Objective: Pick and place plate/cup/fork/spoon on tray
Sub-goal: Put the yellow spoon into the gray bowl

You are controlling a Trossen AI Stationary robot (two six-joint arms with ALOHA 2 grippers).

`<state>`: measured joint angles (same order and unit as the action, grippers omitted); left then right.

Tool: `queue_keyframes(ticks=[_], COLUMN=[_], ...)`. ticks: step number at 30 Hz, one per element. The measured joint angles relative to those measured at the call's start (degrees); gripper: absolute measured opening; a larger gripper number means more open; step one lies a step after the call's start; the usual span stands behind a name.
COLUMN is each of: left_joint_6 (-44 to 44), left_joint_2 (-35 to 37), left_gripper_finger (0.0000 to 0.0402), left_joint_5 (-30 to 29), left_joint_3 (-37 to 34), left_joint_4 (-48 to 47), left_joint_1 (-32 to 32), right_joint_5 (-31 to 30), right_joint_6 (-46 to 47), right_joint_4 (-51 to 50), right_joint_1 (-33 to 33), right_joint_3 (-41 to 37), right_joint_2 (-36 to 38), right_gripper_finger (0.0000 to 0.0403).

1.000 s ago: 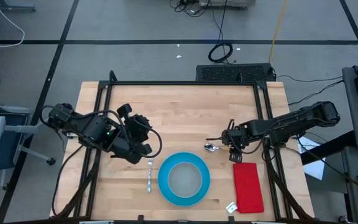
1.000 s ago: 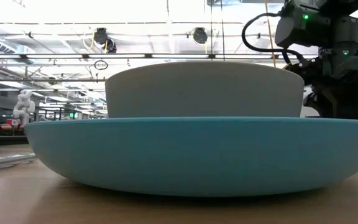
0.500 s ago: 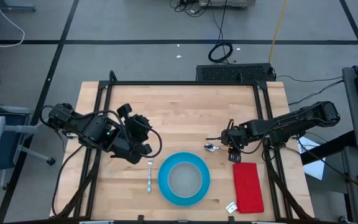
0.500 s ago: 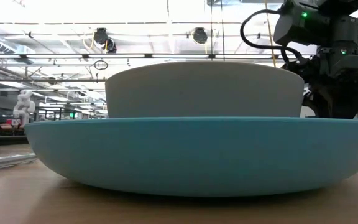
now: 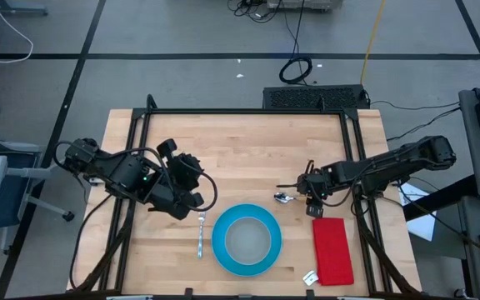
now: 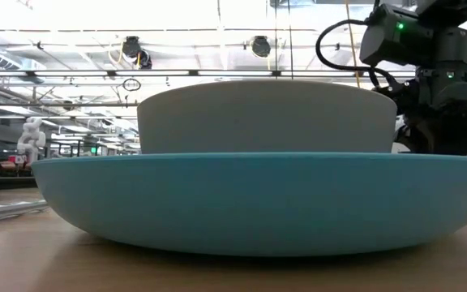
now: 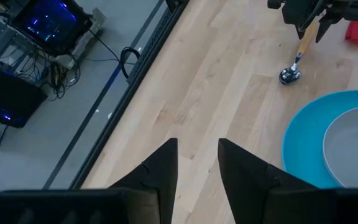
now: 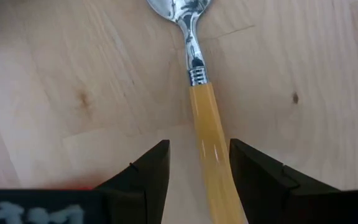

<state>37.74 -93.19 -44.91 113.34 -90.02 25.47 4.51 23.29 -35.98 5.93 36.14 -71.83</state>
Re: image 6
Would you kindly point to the grey round bowl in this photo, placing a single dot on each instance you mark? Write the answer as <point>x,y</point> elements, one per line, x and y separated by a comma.
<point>266,117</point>

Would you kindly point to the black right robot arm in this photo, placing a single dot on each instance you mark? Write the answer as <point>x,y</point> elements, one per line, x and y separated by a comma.
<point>440,36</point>

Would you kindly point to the blue round plate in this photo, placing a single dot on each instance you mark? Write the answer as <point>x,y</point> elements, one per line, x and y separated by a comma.
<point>258,203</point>

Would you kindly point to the long ceiling light strip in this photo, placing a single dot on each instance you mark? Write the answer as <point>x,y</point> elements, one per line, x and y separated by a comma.
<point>176,73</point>

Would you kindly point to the white robot figure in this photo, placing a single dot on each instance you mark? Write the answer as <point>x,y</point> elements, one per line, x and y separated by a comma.
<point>31,138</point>

